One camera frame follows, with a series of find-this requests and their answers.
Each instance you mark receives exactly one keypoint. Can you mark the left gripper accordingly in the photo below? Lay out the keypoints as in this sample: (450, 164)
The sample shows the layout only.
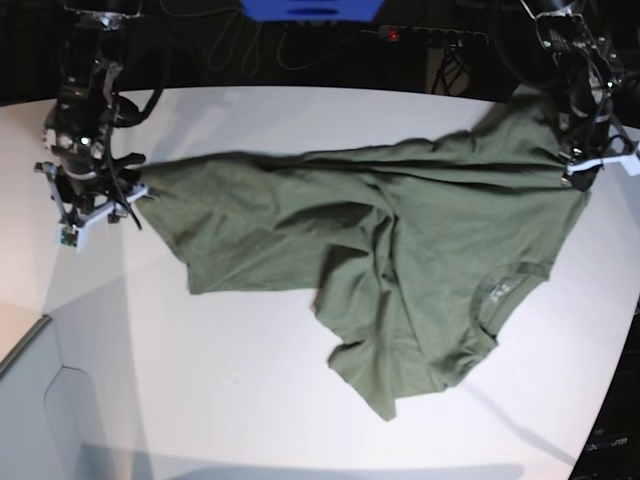
(582, 167)

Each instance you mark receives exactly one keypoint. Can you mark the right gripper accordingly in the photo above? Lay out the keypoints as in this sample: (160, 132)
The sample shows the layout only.
(88, 189)

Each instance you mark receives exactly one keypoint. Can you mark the green t-shirt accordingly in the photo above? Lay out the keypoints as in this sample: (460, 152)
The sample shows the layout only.
(418, 251)

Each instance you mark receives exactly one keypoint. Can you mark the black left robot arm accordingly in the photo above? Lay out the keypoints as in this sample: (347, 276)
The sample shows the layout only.
(590, 70)

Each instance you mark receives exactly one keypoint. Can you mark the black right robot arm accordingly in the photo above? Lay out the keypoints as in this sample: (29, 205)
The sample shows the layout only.
(89, 106)

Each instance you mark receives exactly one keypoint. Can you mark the white power strip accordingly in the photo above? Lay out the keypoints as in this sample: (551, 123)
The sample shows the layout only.
(433, 37)

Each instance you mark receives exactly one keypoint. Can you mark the blue plastic box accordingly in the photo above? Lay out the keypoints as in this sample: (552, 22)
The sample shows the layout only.
(311, 10)

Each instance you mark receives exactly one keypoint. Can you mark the black device with label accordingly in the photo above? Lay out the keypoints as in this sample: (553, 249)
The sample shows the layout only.
(612, 449)

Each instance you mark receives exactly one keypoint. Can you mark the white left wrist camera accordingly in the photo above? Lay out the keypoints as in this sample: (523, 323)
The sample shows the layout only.
(630, 162)

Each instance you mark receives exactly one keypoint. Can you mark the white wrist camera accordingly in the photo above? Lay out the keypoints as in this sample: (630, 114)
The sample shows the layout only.
(630, 162)
(72, 236)

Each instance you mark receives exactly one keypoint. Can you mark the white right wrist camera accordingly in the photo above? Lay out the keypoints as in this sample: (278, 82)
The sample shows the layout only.
(72, 236)

